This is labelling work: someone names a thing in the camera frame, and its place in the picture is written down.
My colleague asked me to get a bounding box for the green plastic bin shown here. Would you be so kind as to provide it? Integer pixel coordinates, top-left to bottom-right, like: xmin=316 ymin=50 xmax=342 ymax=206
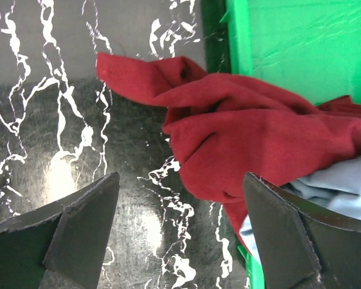
xmin=222 ymin=1 xmax=361 ymax=288

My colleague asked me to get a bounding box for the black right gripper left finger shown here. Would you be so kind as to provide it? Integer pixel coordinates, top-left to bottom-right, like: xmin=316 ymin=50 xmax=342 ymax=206
xmin=0 ymin=172 xmax=120 ymax=288

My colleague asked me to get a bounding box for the dark red t-shirt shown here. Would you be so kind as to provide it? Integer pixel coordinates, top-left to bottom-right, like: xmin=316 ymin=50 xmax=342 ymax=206
xmin=96 ymin=52 xmax=361 ymax=231

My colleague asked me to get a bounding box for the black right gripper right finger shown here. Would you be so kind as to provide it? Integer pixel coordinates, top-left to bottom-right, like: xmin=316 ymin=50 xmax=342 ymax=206
xmin=243 ymin=173 xmax=361 ymax=288

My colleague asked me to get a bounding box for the light blue t-shirt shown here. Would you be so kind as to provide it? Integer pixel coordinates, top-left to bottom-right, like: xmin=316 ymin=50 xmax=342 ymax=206
xmin=239 ymin=153 xmax=361 ymax=257

